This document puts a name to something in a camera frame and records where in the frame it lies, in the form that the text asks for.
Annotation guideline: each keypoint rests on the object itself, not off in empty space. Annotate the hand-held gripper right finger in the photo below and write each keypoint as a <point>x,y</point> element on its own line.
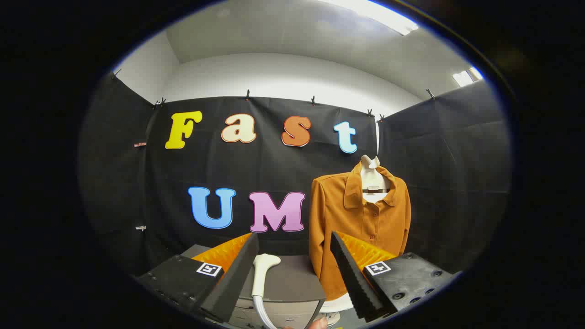
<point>352,278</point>

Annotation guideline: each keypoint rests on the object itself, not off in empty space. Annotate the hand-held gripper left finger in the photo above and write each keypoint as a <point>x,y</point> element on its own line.
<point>233,278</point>

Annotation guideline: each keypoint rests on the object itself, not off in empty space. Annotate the white garment steamer head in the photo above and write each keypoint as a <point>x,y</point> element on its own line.
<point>263,274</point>

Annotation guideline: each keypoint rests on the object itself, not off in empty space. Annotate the orange button-up shirt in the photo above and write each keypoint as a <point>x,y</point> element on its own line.
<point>343,214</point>

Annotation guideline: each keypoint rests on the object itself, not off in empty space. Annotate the white clothes hanger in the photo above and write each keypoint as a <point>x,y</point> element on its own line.
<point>372,178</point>

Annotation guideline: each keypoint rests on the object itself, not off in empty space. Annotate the grey cabinet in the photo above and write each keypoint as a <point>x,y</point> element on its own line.
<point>288,283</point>

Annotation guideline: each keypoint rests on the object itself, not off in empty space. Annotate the black backdrop cloth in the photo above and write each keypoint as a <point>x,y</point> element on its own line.
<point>265,169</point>

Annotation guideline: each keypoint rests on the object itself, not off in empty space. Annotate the row of black backdrop clips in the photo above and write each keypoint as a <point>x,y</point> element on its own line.
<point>247,95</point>

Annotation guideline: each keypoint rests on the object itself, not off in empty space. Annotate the small ceiling light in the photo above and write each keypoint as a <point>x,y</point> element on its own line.
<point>466,76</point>

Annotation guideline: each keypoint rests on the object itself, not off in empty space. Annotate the long ceiling light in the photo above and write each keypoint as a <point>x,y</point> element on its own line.
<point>372,14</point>

